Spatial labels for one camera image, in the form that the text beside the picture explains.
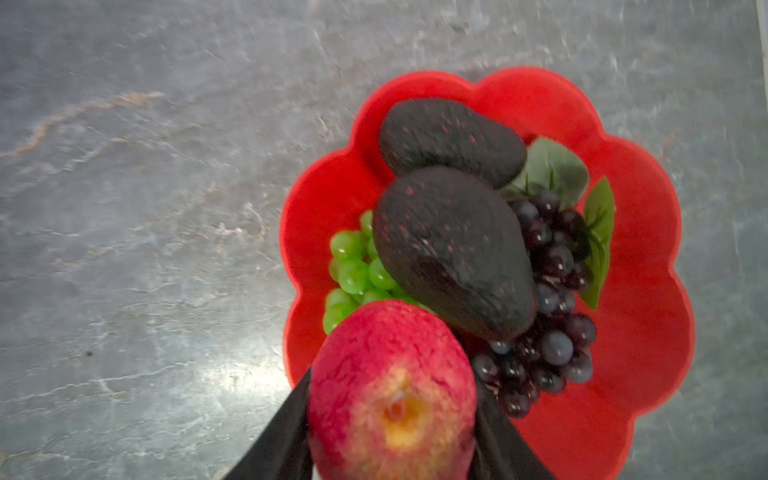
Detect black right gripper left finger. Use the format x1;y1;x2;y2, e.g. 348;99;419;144
224;370;314;480

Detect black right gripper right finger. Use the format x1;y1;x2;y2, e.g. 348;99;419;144
467;377;555;480

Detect dark purple fake grapes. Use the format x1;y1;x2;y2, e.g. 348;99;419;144
461;136;617;419

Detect red fake apple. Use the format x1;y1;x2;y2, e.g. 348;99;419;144
308;300;478;479

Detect green fake grapes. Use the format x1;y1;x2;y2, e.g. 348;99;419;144
322;210;429;335

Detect dark fake avocado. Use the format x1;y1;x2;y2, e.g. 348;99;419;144
373;166;538;341
378;98;527;189

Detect red flower-shaped fruit bowl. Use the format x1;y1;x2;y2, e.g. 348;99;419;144
280;67;695;479

